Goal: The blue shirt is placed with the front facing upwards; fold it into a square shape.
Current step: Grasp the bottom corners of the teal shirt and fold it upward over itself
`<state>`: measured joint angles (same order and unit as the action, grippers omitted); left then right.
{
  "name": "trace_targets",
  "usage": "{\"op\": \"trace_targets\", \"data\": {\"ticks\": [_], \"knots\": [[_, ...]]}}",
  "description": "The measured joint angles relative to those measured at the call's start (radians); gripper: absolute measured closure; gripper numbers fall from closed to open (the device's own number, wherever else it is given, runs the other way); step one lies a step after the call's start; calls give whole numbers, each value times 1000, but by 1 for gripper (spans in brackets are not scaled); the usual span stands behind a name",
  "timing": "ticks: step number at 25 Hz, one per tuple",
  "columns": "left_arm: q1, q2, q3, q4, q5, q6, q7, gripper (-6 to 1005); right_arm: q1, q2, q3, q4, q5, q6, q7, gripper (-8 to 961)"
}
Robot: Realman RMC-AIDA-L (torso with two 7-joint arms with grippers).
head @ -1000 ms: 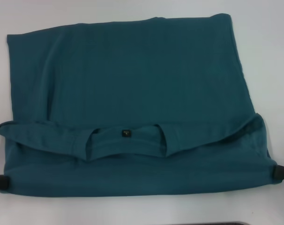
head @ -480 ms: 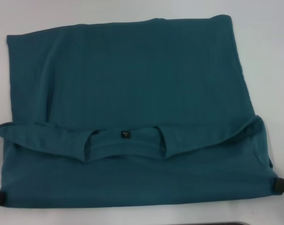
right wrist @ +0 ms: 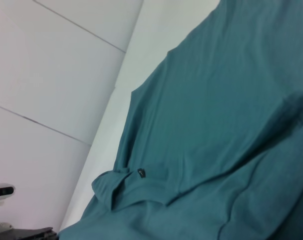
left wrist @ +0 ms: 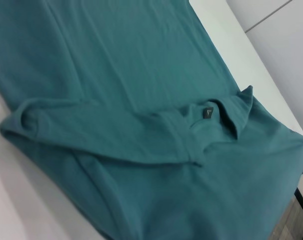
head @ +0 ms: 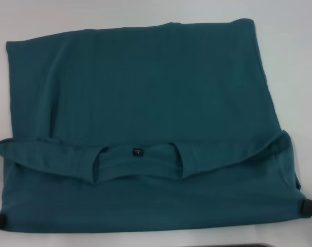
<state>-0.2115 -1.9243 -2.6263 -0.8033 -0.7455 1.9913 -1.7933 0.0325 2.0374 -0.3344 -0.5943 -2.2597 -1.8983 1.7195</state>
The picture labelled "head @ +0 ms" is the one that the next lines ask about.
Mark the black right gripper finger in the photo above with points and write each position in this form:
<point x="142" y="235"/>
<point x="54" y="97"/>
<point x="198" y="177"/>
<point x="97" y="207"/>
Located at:
<point x="311" y="206"/>

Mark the teal t-shirt with cream lettering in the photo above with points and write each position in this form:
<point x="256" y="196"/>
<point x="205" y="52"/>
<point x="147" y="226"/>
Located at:
<point x="145" y="90"/>

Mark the dark flat edge object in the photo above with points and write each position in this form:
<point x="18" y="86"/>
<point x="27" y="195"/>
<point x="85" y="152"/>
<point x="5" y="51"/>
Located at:
<point x="246" y="245"/>

